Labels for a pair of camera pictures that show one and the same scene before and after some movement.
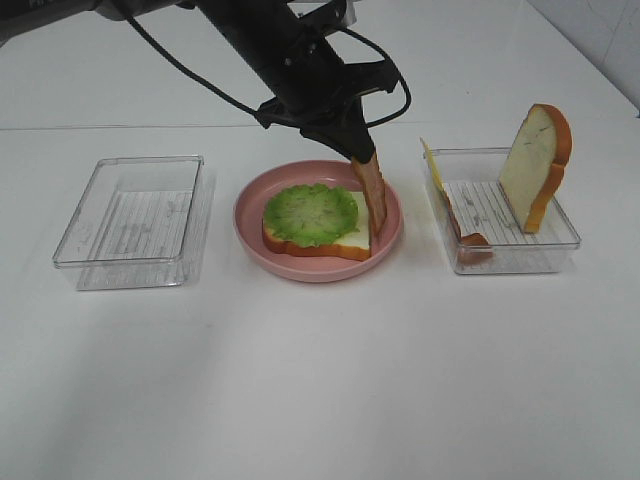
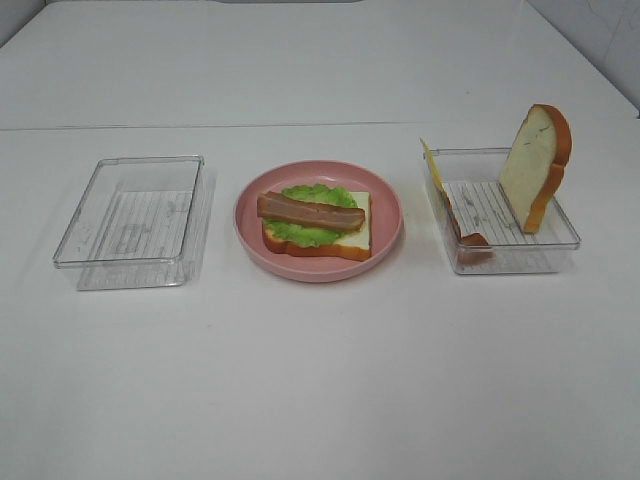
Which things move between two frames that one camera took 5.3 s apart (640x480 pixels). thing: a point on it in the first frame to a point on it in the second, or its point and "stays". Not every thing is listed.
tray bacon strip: (473, 248) stays
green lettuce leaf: (313, 215) stays
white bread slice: (355, 245) stays
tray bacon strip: (376, 193) to (280, 206)
